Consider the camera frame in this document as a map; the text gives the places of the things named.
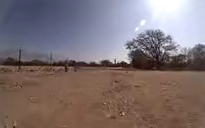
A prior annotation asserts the dense dark small tree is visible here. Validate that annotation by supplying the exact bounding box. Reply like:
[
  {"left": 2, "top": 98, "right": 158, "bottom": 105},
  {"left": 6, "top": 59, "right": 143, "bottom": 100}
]
[{"left": 127, "top": 49, "right": 153, "bottom": 71}]

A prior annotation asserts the brown dirt ground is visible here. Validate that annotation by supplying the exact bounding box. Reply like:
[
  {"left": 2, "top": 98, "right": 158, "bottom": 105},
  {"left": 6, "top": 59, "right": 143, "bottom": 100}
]
[{"left": 0, "top": 65, "right": 205, "bottom": 128}]

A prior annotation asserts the thin dark pole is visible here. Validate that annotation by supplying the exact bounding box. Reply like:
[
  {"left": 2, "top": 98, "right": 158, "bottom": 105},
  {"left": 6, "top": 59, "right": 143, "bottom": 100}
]
[
  {"left": 17, "top": 48, "right": 23, "bottom": 71},
  {"left": 49, "top": 52, "right": 54, "bottom": 66}
]

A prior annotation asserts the large spreading tree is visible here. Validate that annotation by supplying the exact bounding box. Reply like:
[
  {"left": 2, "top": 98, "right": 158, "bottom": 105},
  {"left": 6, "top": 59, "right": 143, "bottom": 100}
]
[{"left": 124, "top": 28, "right": 181, "bottom": 71}]

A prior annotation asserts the distant row of trees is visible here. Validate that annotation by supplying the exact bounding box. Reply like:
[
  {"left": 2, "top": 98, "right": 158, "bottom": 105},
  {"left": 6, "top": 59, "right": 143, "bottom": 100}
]
[{"left": 0, "top": 55, "right": 130, "bottom": 68}]

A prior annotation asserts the group of hazy trees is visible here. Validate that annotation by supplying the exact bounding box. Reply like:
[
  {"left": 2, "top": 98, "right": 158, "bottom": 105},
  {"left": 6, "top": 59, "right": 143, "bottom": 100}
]
[{"left": 171, "top": 43, "right": 205, "bottom": 72}]

